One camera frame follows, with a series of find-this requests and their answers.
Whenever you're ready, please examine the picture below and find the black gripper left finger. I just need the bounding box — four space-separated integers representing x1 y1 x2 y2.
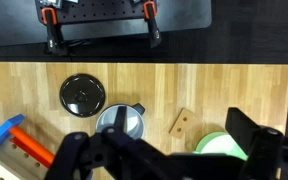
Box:
43 105 185 180

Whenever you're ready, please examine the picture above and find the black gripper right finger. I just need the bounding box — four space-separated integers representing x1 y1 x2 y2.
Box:
225 106 288 180

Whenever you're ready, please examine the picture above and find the mint green bowl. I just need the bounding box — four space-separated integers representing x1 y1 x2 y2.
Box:
193 131 249 161

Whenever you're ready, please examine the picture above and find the black round pot lid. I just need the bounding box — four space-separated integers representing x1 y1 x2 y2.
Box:
59 73 106 118

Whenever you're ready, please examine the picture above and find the grey cooking pot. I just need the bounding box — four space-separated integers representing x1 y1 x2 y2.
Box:
95 102 147 141

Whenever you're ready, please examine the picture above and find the wooden toy tool box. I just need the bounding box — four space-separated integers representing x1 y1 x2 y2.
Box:
0 113 57 180

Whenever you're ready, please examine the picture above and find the wooden block with two holes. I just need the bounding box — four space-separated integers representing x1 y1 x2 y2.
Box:
168 107 196 140

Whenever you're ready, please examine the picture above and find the orange black bar clamp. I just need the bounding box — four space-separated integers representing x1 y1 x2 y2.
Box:
41 7 68 56
142 0 163 49

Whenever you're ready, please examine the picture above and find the black pegboard cart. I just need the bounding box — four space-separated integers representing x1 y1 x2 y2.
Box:
0 0 213 56

